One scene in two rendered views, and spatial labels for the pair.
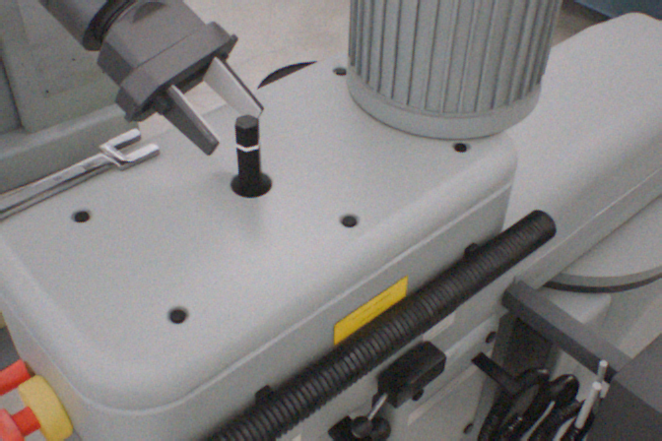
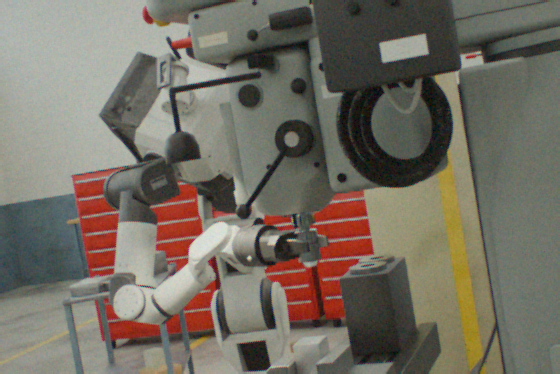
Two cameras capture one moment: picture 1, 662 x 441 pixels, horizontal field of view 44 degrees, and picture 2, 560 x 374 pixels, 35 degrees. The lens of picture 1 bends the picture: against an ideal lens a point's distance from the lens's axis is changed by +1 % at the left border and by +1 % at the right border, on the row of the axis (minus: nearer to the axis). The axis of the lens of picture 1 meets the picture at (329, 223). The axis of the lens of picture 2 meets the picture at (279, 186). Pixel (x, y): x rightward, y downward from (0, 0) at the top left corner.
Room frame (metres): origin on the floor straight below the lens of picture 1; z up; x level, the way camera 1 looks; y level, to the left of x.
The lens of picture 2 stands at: (-0.30, -1.51, 1.46)
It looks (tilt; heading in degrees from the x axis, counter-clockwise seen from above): 3 degrees down; 63
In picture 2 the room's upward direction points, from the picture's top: 10 degrees counter-clockwise
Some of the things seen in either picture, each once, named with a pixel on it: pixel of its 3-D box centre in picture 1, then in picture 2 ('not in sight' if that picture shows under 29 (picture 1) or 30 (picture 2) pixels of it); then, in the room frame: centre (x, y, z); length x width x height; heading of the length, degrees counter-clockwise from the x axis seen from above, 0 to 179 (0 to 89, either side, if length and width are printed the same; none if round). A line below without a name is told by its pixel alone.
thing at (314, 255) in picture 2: not in sight; (307, 247); (0.55, 0.07, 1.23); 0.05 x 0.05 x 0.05
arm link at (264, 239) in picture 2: not in sight; (276, 246); (0.52, 0.16, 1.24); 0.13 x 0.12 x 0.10; 18
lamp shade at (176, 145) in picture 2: not in sight; (181, 146); (0.36, 0.19, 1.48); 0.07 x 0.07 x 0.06
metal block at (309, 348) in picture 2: not in sight; (312, 355); (0.49, 0.02, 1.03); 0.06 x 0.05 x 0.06; 42
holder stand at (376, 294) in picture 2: not in sight; (378, 301); (0.86, 0.34, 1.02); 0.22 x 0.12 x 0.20; 44
